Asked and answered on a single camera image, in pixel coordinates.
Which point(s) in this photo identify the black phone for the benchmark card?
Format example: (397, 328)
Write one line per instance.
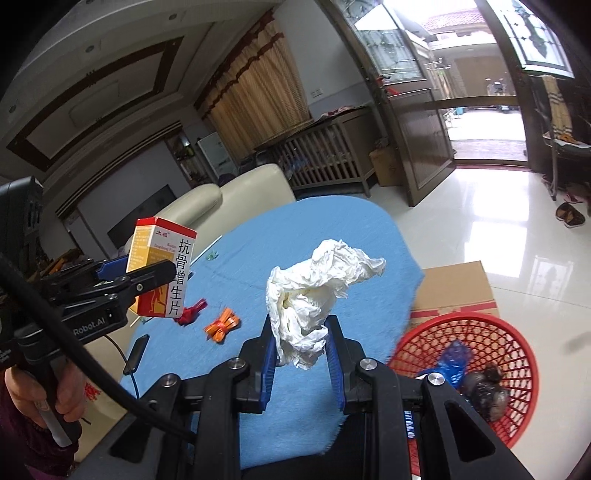
(135, 356)

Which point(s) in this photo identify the wooden slatted crib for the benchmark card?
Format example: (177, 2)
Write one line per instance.
(330, 153)

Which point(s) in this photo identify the white tissue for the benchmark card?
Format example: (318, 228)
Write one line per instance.
(300, 298)

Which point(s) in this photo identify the person's left hand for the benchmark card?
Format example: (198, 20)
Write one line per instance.
(25, 392)

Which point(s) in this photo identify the green candy wrapper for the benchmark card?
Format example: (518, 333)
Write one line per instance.
(212, 254)

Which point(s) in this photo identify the glass entrance door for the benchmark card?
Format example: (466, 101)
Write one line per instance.
(414, 95)

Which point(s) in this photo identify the brown slippers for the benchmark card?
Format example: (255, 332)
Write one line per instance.
(569, 215)

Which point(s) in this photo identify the small cardboard box by crib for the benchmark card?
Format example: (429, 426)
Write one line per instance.
(387, 168)

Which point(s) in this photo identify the red knotted plastic bag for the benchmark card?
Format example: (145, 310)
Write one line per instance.
(190, 314)

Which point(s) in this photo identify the blue table cloth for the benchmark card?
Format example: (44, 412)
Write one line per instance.
(303, 417)

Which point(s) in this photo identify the red plastic laundry basket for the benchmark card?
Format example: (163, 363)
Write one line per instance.
(464, 343)

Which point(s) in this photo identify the brown curtain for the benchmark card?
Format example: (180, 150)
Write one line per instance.
(256, 92)

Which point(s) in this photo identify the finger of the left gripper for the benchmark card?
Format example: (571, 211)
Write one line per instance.
(140, 281)
(110, 270)

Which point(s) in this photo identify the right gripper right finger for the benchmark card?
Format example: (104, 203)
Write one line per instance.
(414, 427)

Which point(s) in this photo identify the orange white medicine box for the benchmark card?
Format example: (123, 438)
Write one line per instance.
(159, 258)

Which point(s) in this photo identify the orange plastic wrapper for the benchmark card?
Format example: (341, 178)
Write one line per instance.
(222, 325)

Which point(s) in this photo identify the metal folding chair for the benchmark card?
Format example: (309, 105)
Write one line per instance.
(558, 130)

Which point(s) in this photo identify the cardboard box on floor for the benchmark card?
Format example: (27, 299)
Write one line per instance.
(449, 289)

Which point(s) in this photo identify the black plastic trash bag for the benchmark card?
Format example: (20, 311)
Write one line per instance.
(484, 391)

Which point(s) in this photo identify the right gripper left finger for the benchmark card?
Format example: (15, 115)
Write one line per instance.
(208, 407)

